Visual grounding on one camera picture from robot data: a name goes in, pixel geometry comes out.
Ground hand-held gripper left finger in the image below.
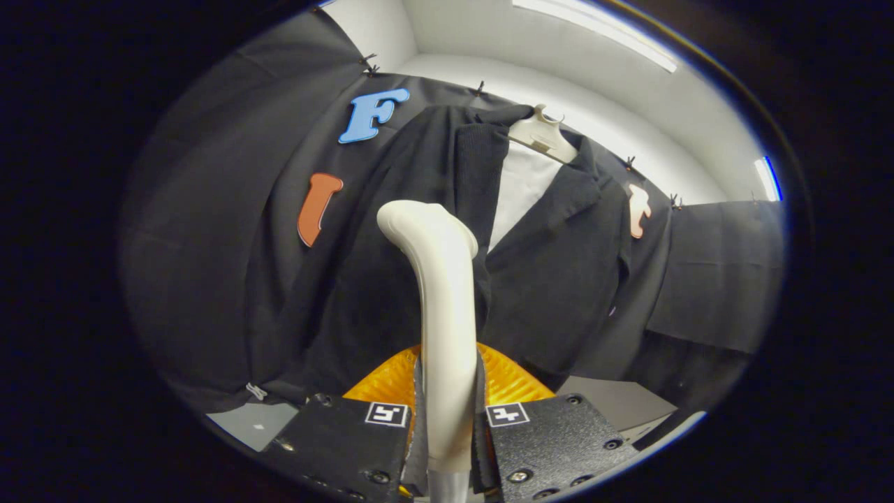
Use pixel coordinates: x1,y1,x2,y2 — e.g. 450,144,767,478
262,344,428,502

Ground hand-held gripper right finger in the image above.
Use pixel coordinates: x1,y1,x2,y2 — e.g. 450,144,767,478
475,342,640,500

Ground white garment steamer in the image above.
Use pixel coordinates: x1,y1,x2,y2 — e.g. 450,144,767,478
377,201,479,503

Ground black suit jacket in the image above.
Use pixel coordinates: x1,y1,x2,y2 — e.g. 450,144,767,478
248,105,671,413

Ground white shirt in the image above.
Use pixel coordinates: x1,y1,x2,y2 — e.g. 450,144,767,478
489,140,563,252

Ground white clothes hanger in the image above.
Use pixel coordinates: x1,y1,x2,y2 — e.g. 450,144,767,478
508,105,579,165

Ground grey cabinet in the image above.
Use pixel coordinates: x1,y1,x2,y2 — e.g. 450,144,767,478
559,376,678,444

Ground black backdrop cloth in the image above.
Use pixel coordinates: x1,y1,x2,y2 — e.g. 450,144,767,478
122,10,786,448

